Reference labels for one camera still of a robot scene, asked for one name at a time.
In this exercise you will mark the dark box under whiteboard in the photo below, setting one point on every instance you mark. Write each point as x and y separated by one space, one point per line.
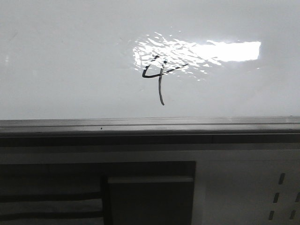
152 200

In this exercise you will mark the white perforated metal panel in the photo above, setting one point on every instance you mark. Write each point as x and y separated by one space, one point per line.
252 192

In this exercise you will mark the dark slatted shelf rack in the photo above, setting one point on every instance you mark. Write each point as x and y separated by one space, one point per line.
70 194

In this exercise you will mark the white whiteboard with aluminium frame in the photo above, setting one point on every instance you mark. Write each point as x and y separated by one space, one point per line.
150 68

